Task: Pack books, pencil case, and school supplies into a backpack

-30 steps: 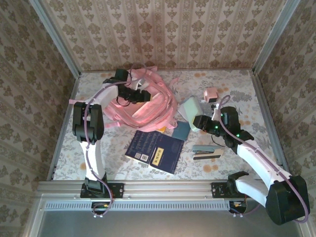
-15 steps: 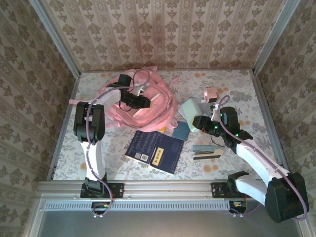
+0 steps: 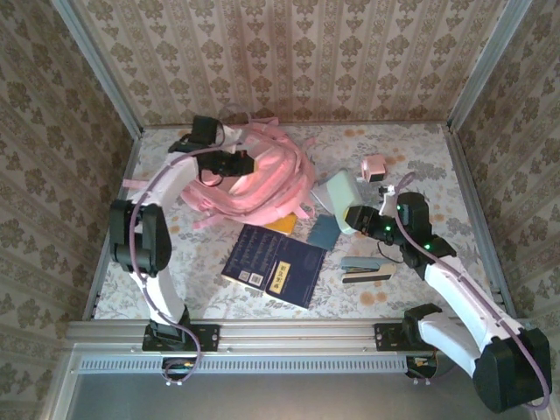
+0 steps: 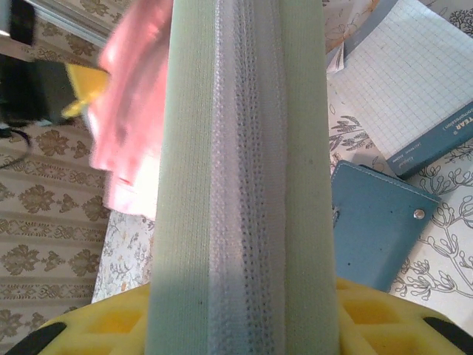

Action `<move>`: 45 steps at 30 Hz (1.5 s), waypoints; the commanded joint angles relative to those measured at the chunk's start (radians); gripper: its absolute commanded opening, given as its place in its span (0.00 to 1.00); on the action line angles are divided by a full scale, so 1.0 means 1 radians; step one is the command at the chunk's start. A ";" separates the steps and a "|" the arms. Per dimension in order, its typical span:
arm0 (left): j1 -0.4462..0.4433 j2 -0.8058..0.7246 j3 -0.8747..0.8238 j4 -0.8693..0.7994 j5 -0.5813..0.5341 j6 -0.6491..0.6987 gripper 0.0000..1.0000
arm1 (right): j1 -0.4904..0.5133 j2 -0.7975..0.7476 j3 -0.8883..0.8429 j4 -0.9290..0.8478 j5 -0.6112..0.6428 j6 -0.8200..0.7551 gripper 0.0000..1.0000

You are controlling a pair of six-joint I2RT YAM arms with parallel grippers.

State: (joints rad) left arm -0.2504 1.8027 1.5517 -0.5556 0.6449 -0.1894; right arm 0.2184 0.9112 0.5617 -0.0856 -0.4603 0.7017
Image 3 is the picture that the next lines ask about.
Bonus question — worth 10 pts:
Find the pale green pencil case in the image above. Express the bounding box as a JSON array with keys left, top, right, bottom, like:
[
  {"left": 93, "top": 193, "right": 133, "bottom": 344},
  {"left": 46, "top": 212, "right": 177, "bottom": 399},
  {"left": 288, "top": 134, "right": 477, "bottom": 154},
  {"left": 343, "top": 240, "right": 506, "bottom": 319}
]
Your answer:
[{"left": 325, "top": 169, "right": 364, "bottom": 235}]

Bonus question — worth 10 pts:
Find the pink backpack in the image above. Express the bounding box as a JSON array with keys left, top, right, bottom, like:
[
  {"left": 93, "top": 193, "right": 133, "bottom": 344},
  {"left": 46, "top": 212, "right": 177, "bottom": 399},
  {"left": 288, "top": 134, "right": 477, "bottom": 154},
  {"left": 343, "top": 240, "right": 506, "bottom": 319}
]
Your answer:
[{"left": 122, "top": 117, "right": 317, "bottom": 232}]

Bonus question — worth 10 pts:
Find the teal notebook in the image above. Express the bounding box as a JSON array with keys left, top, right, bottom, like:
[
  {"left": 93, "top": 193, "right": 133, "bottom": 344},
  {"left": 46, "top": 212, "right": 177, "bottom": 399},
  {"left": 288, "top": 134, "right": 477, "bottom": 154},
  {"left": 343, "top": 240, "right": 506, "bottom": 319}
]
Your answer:
[{"left": 305, "top": 213, "right": 341, "bottom": 251}]

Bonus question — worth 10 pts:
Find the grey and cream stapler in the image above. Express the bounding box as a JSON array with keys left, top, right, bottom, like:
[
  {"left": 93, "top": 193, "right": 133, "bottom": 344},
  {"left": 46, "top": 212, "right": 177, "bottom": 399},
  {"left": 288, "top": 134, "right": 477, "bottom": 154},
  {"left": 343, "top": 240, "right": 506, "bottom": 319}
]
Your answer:
[{"left": 339, "top": 255, "right": 397, "bottom": 284}]

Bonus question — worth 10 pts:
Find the small pink box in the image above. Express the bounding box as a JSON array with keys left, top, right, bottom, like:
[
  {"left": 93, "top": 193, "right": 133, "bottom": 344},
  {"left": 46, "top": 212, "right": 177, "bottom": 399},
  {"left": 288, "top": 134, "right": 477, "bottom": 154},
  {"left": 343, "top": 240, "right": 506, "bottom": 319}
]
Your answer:
[{"left": 354, "top": 156, "right": 389, "bottom": 184}]

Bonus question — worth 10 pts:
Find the navy book with yellow label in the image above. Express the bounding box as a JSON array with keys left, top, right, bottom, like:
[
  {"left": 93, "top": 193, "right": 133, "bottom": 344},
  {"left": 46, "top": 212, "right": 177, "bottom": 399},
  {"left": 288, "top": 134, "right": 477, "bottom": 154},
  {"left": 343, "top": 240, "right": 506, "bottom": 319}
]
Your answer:
[{"left": 265, "top": 235, "right": 328, "bottom": 311}]

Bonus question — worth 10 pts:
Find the navy book with barcode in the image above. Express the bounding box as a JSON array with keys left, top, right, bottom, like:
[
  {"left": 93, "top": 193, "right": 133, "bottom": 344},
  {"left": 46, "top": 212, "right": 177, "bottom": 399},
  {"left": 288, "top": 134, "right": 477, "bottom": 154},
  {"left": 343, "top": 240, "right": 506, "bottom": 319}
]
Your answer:
[{"left": 220, "top": 223, "right": 285, "bottom": 292}]

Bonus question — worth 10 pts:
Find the black wiring box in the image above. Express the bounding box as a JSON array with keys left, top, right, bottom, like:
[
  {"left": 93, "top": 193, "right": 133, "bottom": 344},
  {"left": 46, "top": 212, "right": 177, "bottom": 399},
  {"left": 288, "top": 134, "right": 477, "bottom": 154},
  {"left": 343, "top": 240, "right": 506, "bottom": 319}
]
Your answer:
[{"left": 404, "top": 355, "right": 439, "bottom": 380}]

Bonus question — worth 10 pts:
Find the steel sheet panel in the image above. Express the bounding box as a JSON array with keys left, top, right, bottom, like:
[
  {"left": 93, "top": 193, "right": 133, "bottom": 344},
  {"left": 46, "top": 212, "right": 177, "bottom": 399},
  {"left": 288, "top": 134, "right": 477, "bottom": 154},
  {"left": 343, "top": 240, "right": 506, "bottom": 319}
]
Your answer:
[{"left": 52, "top": 343, "right": 546, "bottom": 420}]

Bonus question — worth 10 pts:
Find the thin black right gripper cable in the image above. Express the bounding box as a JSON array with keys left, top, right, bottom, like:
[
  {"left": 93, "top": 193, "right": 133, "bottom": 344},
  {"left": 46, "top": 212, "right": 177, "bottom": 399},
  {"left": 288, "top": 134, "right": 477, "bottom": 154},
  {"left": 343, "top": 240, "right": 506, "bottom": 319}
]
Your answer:
[{"left": 376, "top": 241, "right": 404, "bottom": 264}]

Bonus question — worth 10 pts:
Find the aluminium table side rail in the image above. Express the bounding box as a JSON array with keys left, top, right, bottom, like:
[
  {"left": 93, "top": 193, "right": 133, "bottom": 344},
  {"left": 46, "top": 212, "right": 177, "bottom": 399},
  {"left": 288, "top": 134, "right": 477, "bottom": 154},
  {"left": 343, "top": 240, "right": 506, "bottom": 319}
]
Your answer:
[
  {"left": 82, "top": 130, "right": 144, "bottom": 320},
  {"left": 445, "top": 124, "right": 518, "bottom": 319}
]

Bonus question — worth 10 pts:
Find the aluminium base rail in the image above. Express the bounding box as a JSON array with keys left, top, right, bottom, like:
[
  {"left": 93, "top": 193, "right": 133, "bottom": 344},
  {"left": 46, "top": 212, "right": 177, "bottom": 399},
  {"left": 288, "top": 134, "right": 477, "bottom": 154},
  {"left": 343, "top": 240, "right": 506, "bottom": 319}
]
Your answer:
[{"left": 65, "top": 318, "right": 536, "bottom": 356}]

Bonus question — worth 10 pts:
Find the aluminium frame post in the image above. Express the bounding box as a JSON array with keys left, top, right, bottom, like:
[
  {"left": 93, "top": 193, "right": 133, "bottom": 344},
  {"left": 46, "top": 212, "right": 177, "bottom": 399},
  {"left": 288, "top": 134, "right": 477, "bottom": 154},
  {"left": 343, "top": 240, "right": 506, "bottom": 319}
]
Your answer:
[
  {"left": 51, "top": 0, "right": 145, "bottom": 137},
  {"left": 445, "top": 0, "right": 535, "bottom": 132}
]

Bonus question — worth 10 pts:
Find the slotted grey cable duct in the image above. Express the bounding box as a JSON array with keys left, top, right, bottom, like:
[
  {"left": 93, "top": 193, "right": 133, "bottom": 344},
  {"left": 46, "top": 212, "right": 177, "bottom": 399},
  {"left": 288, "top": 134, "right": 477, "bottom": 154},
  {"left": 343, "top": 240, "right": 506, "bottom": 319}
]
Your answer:
[{"left": 72, "top": 353, "right": 410, "bottom": 375}]

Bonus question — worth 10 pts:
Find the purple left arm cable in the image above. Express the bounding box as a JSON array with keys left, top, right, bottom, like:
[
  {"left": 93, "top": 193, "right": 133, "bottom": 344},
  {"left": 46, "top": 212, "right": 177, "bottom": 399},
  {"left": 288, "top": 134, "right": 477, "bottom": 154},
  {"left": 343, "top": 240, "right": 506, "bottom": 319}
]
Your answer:
[{"left": 129, "top": 103, "right": 255, "bottom": 387}]

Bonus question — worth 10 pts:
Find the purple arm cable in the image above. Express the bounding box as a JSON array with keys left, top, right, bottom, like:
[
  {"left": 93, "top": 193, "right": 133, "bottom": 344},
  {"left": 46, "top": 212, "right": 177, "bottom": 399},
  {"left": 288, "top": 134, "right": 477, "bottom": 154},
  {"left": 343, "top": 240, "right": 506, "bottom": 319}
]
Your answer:
[
  {"left": 129, "top": 103, "right": 255, "bottom": 387},
  {"left": 393, "top": 171, "right": 552, "bottom": 410}
]

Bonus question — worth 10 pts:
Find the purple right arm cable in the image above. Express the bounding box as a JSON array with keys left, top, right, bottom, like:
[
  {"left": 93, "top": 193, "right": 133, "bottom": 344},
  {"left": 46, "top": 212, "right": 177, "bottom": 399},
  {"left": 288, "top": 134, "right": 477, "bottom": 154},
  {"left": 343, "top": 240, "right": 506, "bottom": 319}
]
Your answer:
[{"left": 393, "top": 171, "right": 552, "bottom": 410}]

